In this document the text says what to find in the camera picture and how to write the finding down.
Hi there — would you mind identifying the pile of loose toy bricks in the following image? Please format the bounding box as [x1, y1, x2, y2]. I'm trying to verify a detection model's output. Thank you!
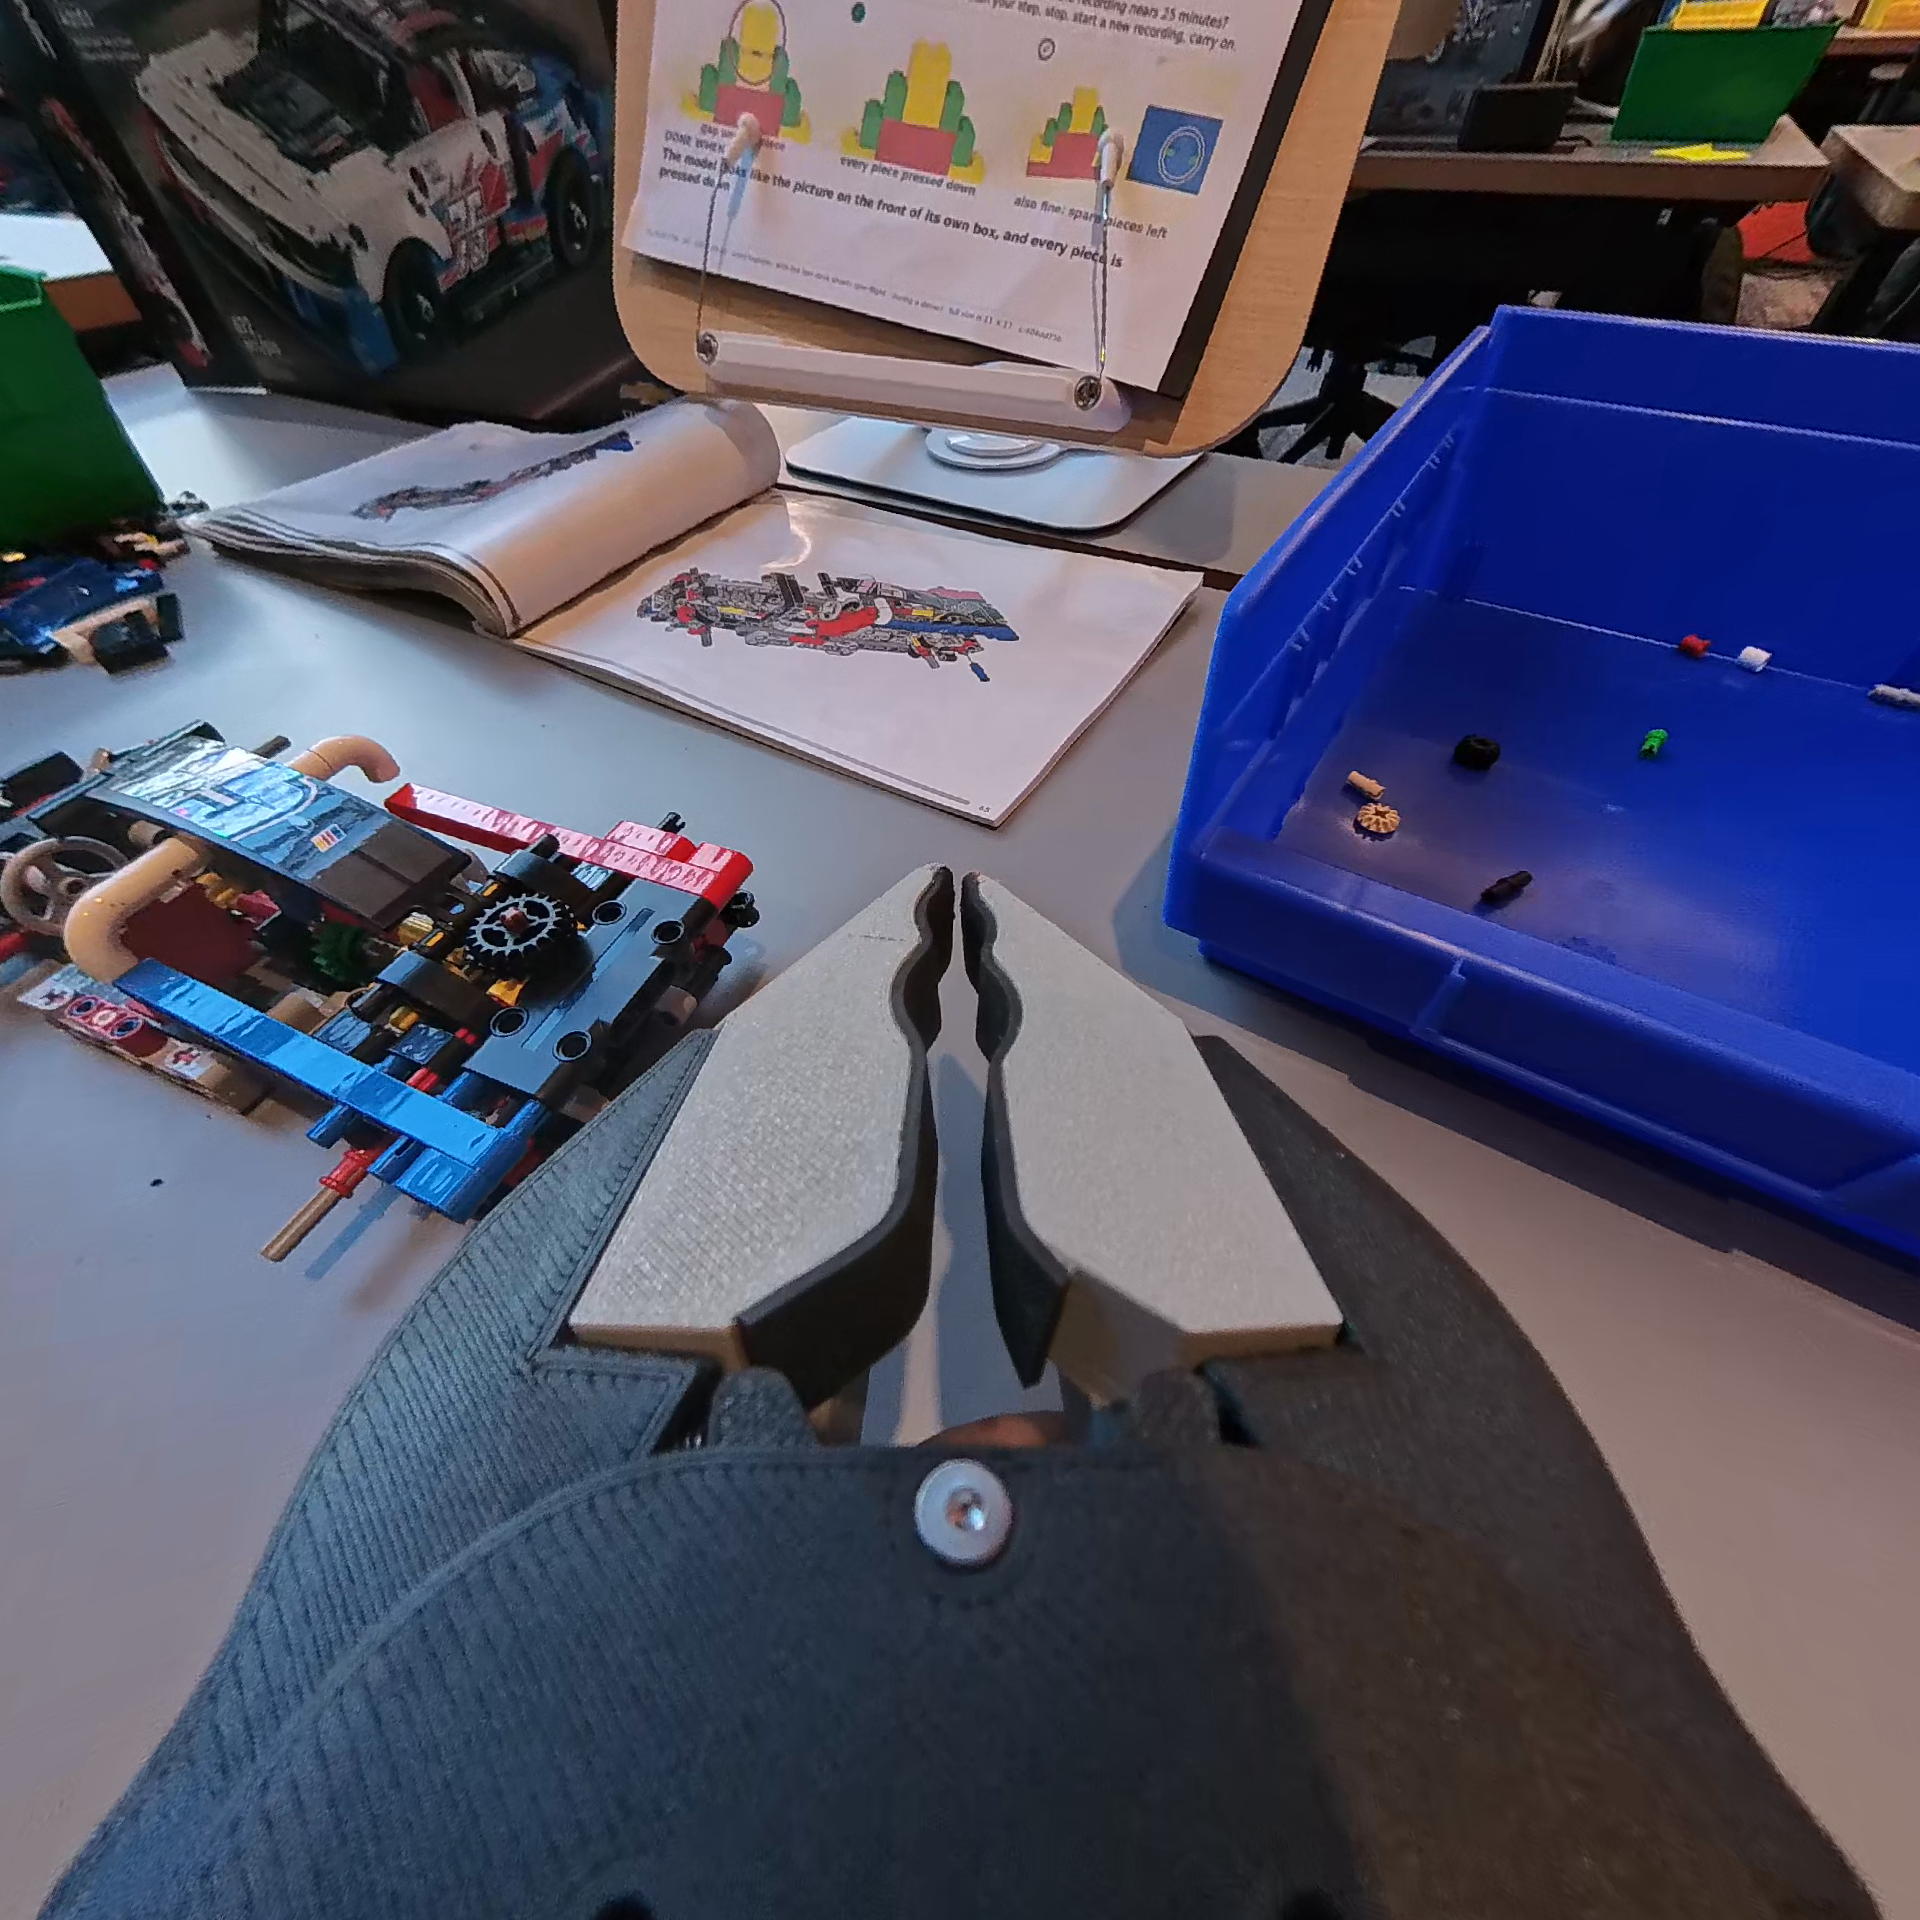
[0, 503, 212, 676]

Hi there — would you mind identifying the toy brick car model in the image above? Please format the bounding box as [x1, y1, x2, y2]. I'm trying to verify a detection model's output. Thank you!
[0, 723, 758, 1262]

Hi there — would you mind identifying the wooden document stand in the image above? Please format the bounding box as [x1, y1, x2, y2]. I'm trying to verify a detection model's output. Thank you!
[613, 0, 1404, 534]

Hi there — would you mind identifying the green storage bin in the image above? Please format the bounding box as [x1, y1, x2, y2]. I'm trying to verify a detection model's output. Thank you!
[1610, 17, 1888, 145]
[0, 267, 164, 544]

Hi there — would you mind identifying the blue storage bin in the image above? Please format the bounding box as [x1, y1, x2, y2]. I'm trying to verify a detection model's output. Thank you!
[1162, 304, 1920, 1268]

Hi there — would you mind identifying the wooden side table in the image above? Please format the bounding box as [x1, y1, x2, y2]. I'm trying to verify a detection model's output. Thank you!
[0, 209, 139, 339]

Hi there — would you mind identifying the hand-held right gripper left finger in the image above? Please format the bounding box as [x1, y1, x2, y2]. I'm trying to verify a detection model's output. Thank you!
[567, 861, 957, 1412]

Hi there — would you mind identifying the black toy car set box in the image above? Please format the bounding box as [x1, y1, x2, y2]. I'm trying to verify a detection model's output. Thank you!
[0, 0, 639, 429]

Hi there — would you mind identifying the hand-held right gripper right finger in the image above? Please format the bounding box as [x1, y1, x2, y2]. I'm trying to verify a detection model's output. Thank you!
[959, 870, 1347, 1403]

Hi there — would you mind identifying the grey desk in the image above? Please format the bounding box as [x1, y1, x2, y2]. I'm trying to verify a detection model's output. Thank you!
[0, 368, 1920, 1920]

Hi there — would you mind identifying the dark wooden workbench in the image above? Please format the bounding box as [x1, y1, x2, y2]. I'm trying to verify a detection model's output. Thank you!
[1347, 116, 1835, 212]

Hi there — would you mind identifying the instruction booklet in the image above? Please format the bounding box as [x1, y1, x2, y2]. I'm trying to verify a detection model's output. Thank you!
[187, 397, 1207, 829]

